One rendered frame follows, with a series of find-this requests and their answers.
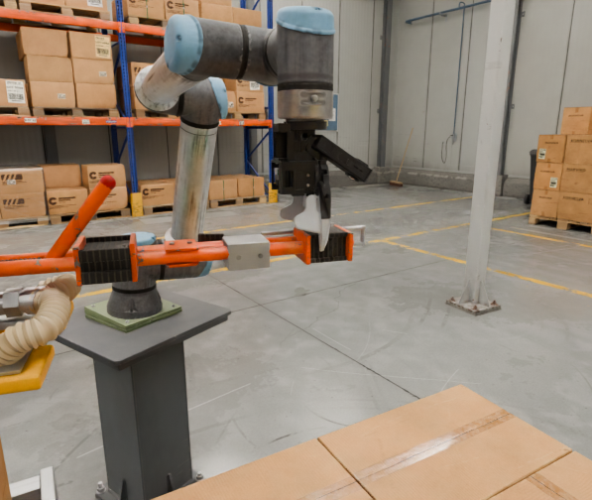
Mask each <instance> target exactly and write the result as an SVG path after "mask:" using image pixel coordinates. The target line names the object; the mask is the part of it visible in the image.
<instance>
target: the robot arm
mask: <svg viewBox="0 0 592 500"><path fill-rule="evenodd" d="M276 23H277V27H276V28H274V29H266V28H260V27H254V26H248V25H240V24H235V23H229V22H222V21H216V20H210V19H204V18H198V17H194V16H192V15H188V14H184V15H173V16H171V17H170V18H169V20H168V24H167V26H166V31H165V40H164V52H163V53H162V55H161V56H160V57H159V58H158V60H157V61H156V62H155V64H154V65H149V66H147V67H145V68H143V69H142V70H141V71H140V72H139V73H138V75H137V76H136V79H135V83H134V91H135V94H136V97H137V99H138V100H139V102H140V103H141V104H142V105H143V106H144V107H145V108H147V109H148V110H151V111H153V112H157V113H161V114H167V115H175V116H180V118H179V119H180V128H179V139H178V161H177V172H176V184H175V195H174V207H173V218H172V228H170V229H169V230H168V231H167V232H166V234H165V239H156V235H155V234H153V233H149V232H133V233H136V238H137V246H146V245H161V244H165V241H168V240H183V239H195V242H198V233H204V232H203V227H204V220H205V213H206V206H207V199H208V192H209V185H210V178H211V170H212V163H213V156H214V149H215V142H216V134H217V127H218V126H219V120H220V119H221V120H223V119H225V118H226V116H227V113H228V98H227V91H226V87H225V84H224V82H223V81H222V80H221V79H220V78H227V79H237V80H246V81H255V82H257V83H259V84H261V85H264V86H277V87H278V118H279V119H285V120H286V122H284V123H277V124H273V149H274V159H273V160H271V175H272V189H278V190H279V194H290V195H291V196H293V197H294V199H293V202H292V203H291V204H290V205H288V206H286V207H283V208H282V209H281V211H280V217H281V218H282V219H286V220H291V221H293V222H294V225H295V227H296V228H297V229H300V230H305V231H309V232H313V233H318V244H319V251H324V248H325V246H326V243H327V241H328V235H329V228H330V217H331V191H330V184H329V170H328V166H327V164H326V162H327V161H329V162H330V163H331V164H333V165H334V166H336V167H337V168H339V169H340V170H342V171H343V172H345V175H346V176H347V177H349V178H350V179H351V180H353V181H355V182H358V183H359V182H363V183H365V182H366V181H367V180H368V179H369V177H370V175H371V174H372V172H373V170H371V169H370V168H368V167H369V166H368V165H367V164H366V163H364V162H363V161H361V160H359V159H357V158H354V157H353V156H351V155H350V154H349V153H347V152H346V151H344V150H343V149H342V148H340V147H339V146H337V145H336V144H334V143H333V142H332V141H330V140H329V139H327V138H326V137H325V136H323V135H319V134H318V135H316V134H315V130H327V121H324V119H332V118H333V67H334V34H335V29H334V16H333V14H332V12H331V11H329V10H327V9H324V8H320V7H312V6H289V7H284V8H281V9H280V10H279V11H278V13H277V18H276ZM301 134H302V135H301ZM274 168H279V169H278V176H279V179H278V180H276V183H275V184H274ZM314 194H316V195H314ZM198 263H199V266H189V267H176V268H167V264H165V265H152V266H139V272H138V281H137V282H133V281H130V282H118V283H112V292H111V294H110V297H109V300H108V302H107V306H106V307H107V313H108V314H110V315H111V316H114V317H117V318H123V319H137V318H144V317H149V316H152V315H155V314H157V313H159V312H160V311H161V310H162V307H163V306H162V300H161V297H160V295H159V293H158V290H157V281H161V280H175V279H188V278H198V277H204V276H206V275H208V274H209V272H210V270H211V266H212V261H203V262H198Z"/></svg>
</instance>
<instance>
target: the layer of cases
mask: <svg viewBox="0 0 592 500"><path fill-rule="evenodd" d="M151 500H592V460H590V459H589V458H587V457H585V456H583V455H582V454H580V453H578V452H577V451H573V452H572V449H571V448H570V447H568V446H566V445H565V444H563V443H561V442H559V441H558V440H556V439H554V438H553V437H550V436H549V435H547V434H545V433H543V432H542V431H540V430H538V429H537V428H535V427H533V426H531V425H530V424H528V423H526V422H525V421H523V420H521V419H519V418H518V417H516V416H514V415H513V414H511V413H509V412H507V411H506V410H504V409H502V408H501V407H499V406H497V405H496V404H494V403H492V402H490V401H489V400H487V399H485V398H484V397H482V396H480V395H478V394H477V393H475V392H473V391H472V390H470V389H468V388H466V387H465V386H463V385H461V384H460V385H457V386H455V387H452V388H449V389H447V390H444V391H441V392H439V393H436V394H433V395H431V396H428V397H425V398H422V399H420V400H417V401H414V402H412V403H409V404H406V405H404V406H401V407H398V408H396V409H393V410H391V411H389V412H386V413H383V414H380V415H378V416H375V417H372V418H370V419H367V420H364V421H362V422H359V423H356V424H354V425H351V426H348V427H345V428H343V429H340V430H337V431H335V432H332V433H329V434H327V435H324V436H321V437H318V438H317V439H316V438H314V439H311V440H309V441H306V442H303V443H301V444H298V445H295V446H293V447H290V448H287V449H285V450H282V451H279V452H276V453H274V454H271V455H268V456H266V457H263V458H260V459H258V460H255V461H252V462H250V463H247V464H244V465H241V466H239V467H236V468H233V469H231V470H228V471H225V472H223V473H220V474H217V475H215V476H212V477H209V478H207V479H204V480H201V481H198V482H196V483H193V484H190V485H188V486H185V487H183V488H181V489H178V490H175V491H173V492H170V493H167V494H164V495H162V496H159V497H156V498H154V499H151Z"/></svg>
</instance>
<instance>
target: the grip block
mask: <svg viewBox="0 0 592 500"><path fill-rule="evenodd" d="M72 252H73V261H74V269H75V277H76V285H77V286H78V287H82V285H95V284H106V283H118V282H130V281H133V282H137V281H138V272H139V267H137V260H136V252H137V238H136V233H131V234H125V235H107V236H90V237H86V241H85V236H84V235H82V236H79V238H78V240H77V241H76V243H75V244H74V246H73V247H72Z"/></svg>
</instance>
